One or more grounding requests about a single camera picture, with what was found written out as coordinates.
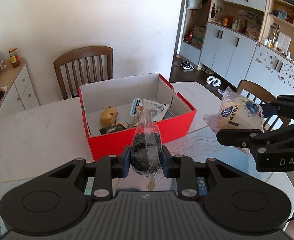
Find clear bag dark snack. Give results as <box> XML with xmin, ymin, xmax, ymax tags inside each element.
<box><xmin>131</xmin><ymin>107</ymin><xmax>164</xmax><ymax>181</ymax></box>

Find bread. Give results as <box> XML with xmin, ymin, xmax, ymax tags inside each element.
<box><xmin>203</xmin><ymin>87</ymin><xmax>264</xmax><ymax>133</ymax></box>

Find black snack packet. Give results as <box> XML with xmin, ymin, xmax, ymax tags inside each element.
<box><xmin>99</xmin><ymin>124</ymin><xmax>127</xmax><ymax>135</ymax></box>

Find yellow plush toy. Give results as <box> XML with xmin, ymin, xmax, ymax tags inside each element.
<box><xmin>99</xmin><ymin>106</ymin><xmax>118</xmax><ymax>128</ymax></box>

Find white seafood snack packet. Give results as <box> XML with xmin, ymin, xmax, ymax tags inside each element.
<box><xmin>130</xmin><ymin>98</ymin><xmax>170</xmax><ymax>121</ymax></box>

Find silver foil snack bag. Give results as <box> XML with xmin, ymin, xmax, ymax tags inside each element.
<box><xmin>131</xmin><ymin>105</ymin><xmax>144</xmax><ymax>127</ymax></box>

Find brown wooden chair right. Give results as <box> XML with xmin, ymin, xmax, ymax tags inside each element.
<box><xmin>236</xmin><ymin>80</ymin><xmax>291</xmax><ymax>132</ymax></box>

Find brown wooden chair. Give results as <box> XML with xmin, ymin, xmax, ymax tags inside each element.
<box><xmin>53</xmin><ymin>46</ymin><xmax>113</xmax><ymax>100</ymax></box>
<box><xmin>236</xmin><ymin>80</ymin><xmax>291</xmax><ymax>132</ymax></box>

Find white slippers pair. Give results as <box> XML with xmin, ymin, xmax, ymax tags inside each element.
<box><xmin>206</xmin><ymin>76</ymin><xmax>221</xmax><ymax>87</ymax></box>

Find red cardboard box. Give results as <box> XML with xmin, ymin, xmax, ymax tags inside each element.
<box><xmin>78</xmin><ymin>73</ymin><xmax>196</xmax><ymax>160</ymax></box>

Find dark sneakers pair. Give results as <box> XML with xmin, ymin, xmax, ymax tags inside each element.
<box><xmin>180</xmin><ymin>60</ymin><xmax>195</xmax><ymax>70</ymax></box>

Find brown wooden chair back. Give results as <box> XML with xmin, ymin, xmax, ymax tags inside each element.
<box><xmin>53</xmin><ymin>46</ymin><xmax>113</xmax><ymax>100</ymax></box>

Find white drawer sideboard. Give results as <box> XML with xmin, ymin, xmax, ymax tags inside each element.
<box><xmin>0</xmin><ymin>57</ymin><xmax>39</xmax><ymax>117</ymax></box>

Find hanging tote bag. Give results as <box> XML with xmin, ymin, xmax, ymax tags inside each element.
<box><xmin>187</xmin><ymin>0</ymin><xmax>202</xmax><ymax>10</ymax></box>

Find sauce jar red lid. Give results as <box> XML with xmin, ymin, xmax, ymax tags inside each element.
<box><xmin>9</xmin><ymin>48</ymin><xmax>20</xmax><ymax>68</ymax></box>

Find grey wall cabinet unit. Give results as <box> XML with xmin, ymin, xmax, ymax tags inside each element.
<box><xmin>175</xmin><ymin>0</ymin><xmax>294</xmax><ymax>96</ymax></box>

